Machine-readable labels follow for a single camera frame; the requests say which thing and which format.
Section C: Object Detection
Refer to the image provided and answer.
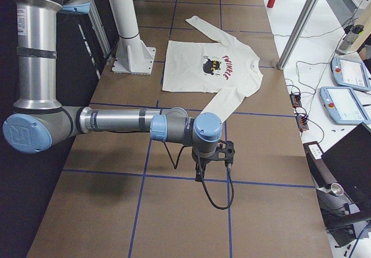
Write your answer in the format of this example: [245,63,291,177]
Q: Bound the upper black orange hub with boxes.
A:
[289,92,302,108]

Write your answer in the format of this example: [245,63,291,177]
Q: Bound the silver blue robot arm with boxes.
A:
[2,0,233,182]

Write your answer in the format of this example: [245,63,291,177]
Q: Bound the lower teach pendant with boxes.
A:
[319,86,370,125]

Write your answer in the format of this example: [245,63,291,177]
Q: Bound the black orange hub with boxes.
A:
[296,113,309,133]
[289,92,302,108]

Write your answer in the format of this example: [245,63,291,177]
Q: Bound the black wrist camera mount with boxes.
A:
[208,140,235,166]

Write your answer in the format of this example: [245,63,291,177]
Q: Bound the teach pendant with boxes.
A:
[331,56,370,92]
[319,86,370,125]

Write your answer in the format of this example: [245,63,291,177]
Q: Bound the black box with white label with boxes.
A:
[303,141,338,193]

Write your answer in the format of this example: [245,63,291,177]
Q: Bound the silver metal cup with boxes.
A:
[325,183,344,197]

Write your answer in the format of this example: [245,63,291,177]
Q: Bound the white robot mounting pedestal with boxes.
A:
[109,0,156,75]

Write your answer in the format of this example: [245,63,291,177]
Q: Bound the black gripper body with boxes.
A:
[193,153,212,181]

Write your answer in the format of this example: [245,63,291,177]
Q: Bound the upper teach pendant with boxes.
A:
[331,56,370,92]

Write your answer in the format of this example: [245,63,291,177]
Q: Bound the clear bottle black cap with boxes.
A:
[337,24,364,55]

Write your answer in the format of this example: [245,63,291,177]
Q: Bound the lower black orange hub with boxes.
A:
[296,113,309,133]

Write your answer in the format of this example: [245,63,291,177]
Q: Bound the cream long sleeve cat shirt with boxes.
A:
[163,16,263,122]

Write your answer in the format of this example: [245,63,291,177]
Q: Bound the black monitor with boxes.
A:
[322,123,370,209]

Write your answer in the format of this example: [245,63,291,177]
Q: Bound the aluminium frame post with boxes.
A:
[277,0,319,70]

